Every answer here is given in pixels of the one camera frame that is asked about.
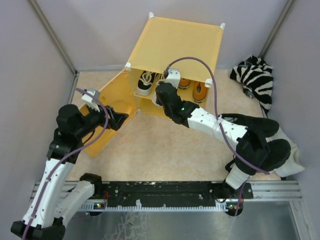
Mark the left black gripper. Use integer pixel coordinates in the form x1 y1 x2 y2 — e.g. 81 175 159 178
74 101 129 139

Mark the orange canvas sneaker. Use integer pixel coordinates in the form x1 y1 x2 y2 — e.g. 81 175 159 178
178 78 191 90
192 81 208 103

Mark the black white canvas sneaker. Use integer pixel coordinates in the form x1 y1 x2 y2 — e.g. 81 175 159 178
136 71 160 96

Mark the black chunky sneaker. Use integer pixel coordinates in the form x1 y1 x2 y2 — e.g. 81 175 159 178
221 113 280 138
224 138 292 175

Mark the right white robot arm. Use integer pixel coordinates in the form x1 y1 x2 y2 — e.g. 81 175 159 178
155 82 270 198

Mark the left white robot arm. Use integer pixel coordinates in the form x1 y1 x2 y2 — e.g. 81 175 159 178
10 104 129 240

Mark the yellow plastic shoe cabinet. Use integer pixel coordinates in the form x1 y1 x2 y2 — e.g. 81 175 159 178
125 13 225 118

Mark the zebra striped cloth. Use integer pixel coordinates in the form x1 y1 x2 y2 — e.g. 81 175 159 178
229 55 274 114

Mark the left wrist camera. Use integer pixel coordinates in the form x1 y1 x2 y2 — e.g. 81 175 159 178
81 88 101 112

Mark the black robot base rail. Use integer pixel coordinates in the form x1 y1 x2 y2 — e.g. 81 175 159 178
32 173 301 217

